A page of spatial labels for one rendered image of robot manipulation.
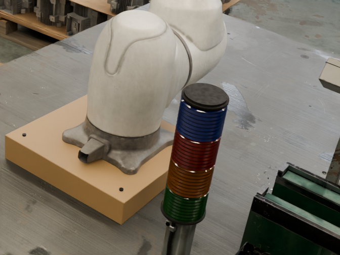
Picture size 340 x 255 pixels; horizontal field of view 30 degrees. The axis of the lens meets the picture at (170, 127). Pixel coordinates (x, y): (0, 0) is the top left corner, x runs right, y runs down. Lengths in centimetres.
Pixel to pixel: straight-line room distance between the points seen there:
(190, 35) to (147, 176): 30
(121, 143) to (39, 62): 53
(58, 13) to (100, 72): 228
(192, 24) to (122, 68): 21
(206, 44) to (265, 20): 307
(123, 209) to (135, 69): 26
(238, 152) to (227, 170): 8
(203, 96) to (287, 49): 124
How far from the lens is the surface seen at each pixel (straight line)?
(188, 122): 77
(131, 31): 116
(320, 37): 432
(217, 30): 135
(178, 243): 91
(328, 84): 129
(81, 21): 328
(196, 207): 84
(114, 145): 124
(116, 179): 120
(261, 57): 190
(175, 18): 130
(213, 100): 76
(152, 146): 127
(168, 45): 118
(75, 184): 121
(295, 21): 448
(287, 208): 112
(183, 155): 79
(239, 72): 178
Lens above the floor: 159
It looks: 32 degrees down
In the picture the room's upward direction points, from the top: 9 degrees clockwise
